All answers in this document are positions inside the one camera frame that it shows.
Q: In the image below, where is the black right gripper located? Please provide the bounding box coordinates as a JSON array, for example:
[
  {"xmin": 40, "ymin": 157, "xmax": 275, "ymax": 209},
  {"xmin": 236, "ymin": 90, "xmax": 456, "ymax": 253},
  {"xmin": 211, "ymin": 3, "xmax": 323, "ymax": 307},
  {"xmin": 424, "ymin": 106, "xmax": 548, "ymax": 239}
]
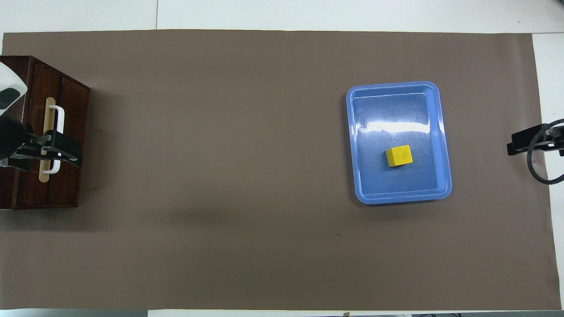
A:
[{"xmin": 507, "ymin": 125, "xmax": 564, "ymax": 157}]

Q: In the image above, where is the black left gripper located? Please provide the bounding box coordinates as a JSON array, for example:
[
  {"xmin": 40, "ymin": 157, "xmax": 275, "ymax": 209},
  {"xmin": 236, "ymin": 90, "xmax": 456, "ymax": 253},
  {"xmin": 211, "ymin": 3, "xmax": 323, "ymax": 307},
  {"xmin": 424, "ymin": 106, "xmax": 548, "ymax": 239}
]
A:
[{"xmin": 0, "ymin": 118, "xmax": 83, "ymax": 172}]

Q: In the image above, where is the wooden drawer with white handle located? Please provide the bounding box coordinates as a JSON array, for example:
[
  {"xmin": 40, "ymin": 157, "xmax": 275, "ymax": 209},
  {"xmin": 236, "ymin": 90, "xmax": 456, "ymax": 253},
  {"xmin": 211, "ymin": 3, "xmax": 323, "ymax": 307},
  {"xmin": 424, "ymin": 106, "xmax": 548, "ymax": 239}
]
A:
[{"xmin": 18, "ymin": 65, "xmax": 66, "ymax": 207}]

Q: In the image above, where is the yellow cube block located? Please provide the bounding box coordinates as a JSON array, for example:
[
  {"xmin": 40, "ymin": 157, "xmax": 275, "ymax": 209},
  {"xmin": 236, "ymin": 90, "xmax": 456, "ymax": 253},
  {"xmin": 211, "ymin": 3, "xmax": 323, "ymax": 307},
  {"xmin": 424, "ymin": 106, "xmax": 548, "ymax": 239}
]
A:
[{"xmin": 386, "ymin": 144, "xmax": 414, "ymax": 168}]

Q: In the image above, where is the dark wooden cabinet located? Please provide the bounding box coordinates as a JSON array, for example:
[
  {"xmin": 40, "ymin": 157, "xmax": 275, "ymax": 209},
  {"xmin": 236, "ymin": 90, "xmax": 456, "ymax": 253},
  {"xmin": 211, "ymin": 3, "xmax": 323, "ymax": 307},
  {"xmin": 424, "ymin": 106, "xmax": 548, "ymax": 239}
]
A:
[{"xmin": 0, "ymin": 56, "xmax": 91, "ymax": 210}]

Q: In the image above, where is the blue plastic tray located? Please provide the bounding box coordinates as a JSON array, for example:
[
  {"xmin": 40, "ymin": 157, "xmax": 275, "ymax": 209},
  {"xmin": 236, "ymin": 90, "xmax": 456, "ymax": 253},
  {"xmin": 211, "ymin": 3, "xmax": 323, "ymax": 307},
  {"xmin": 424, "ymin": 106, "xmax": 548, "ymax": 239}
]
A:
[{"xmin": 345, "ymin": 81, "xmax": 453, "ymax": 205}]

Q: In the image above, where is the brown table mat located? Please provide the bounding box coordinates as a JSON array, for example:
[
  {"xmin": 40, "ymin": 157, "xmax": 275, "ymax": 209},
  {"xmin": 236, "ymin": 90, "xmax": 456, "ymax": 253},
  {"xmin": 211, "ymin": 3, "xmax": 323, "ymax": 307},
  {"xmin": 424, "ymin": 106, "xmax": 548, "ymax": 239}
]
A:
[{"xmin": 0, "ymin": 29, "xmax": 562, "ymax": 311}]

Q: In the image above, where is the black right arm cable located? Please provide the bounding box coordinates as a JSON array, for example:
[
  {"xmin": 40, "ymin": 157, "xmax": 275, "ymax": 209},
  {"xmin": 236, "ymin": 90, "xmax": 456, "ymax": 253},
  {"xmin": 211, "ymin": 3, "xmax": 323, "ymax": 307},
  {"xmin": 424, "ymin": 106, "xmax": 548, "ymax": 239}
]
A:
[{"xmin": 526, "ymin": 119, "xmax": 564, "ymax": 185}]

